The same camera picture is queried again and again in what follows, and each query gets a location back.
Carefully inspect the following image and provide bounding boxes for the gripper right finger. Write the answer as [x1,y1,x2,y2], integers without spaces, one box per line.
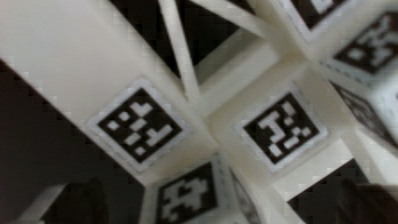
[334,180,398,224]

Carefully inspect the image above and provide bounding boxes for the white chair back frame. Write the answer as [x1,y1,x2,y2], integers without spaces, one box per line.
[0,0,398,201]

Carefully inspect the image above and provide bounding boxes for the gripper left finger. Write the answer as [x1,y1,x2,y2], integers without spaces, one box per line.
[14,178,114,224]

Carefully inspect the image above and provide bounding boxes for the white chair leg block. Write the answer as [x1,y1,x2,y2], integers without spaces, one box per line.
[322,7,398,148]

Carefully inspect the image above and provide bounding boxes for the white chair leg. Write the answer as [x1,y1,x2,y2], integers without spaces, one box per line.
[139,153,261,224]

